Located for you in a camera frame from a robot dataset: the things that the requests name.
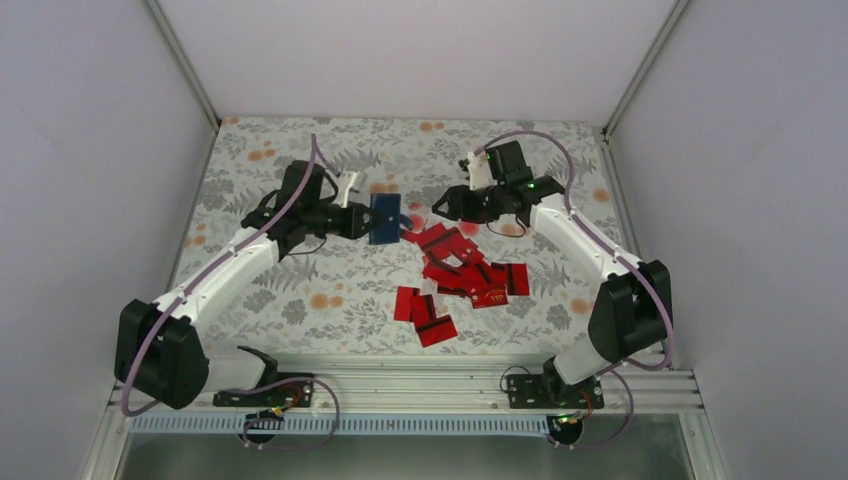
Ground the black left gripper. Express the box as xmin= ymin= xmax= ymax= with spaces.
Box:
xmin=303 ymin=201 xmax=384 ymax=241

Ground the navy blue card holder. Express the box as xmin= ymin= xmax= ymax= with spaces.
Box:
xmin=368 ymin=193 xmax=401 ymax=246

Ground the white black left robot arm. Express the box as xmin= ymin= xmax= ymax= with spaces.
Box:
xmin=114 ymin=160 xmax=401 ymax=409

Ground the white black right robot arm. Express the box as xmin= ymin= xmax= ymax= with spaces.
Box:
xmin=432 ymin=137 xmax=674 ymax=407

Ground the red card pile top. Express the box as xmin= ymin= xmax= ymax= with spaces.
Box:
xmin=400 ymin=224 xmax=461 ymax=252

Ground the red card pile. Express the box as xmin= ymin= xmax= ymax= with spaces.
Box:
xmin=422 ymin=248 xmax=505 ymax=297
xmin=400 ymin=224 xmax=461 ymax=252

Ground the red card pile centre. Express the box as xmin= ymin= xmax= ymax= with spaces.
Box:
xmin=422 ymin=248 xmax=505 ymax=297

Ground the red card front left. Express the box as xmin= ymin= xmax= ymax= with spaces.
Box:
xmin=393 ymin=286 xmax=420 ymax=322

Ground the red card far right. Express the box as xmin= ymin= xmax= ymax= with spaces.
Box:
xmin=505 ymin=263 xmax=530 ymax=296

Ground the red VIP card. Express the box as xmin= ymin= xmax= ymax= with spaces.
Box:
xmin=469 ymin=285 xmax=508 ymax=309

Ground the red card front middle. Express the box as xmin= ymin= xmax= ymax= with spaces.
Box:
xmin=410 ymin=295 xmax=438 ymax=331

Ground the red card front bottom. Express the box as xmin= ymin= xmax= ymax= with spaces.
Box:
xmin=414 ymin=315 xmax=458 ymax=348

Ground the floral patterned table cloth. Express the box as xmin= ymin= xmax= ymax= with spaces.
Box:
xmin=177 ymin=117 xmax=621 ymax=355

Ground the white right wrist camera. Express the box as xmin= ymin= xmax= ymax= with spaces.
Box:
xmin=466 ymin=151 xmax=493 ymax=190

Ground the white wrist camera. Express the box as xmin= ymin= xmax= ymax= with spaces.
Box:
xmin=333 ymin=171 xmax=363 ymax=208
xmin=466 ymin=151 xmax=493 ymax=190

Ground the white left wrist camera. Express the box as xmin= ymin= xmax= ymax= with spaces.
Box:
xmin=333 ymin=171 xmax=363 ymax=208

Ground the aluminium front rail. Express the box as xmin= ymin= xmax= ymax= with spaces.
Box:
xmin=108 ymin=353 xmax=705 ymax=415

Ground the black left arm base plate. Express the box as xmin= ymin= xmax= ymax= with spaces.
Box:
xmin=206 ymin=346 xmax=315 ymax=408

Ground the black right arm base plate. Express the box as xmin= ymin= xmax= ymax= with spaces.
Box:
xmin=504 ymin=374 xmax=605 ymax=410

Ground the grey slotted cable duct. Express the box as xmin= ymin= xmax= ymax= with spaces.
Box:
xmin=130 ymin=412 xmax=549 ymax=437

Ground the aluminium right corner post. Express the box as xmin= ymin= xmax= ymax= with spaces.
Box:
xmin=601 ymin=0 xmax=690 ymax=142

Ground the aluminium corner post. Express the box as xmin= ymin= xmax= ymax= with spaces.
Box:
xmin=601 ymin=0 xmax=690 ymax=142
xmin=142 ymin=0 xmax=221 ymax=133

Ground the aluminium left corner post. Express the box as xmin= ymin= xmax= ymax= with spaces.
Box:
xmin=142 ymin=0 xmax=221 ymax=133

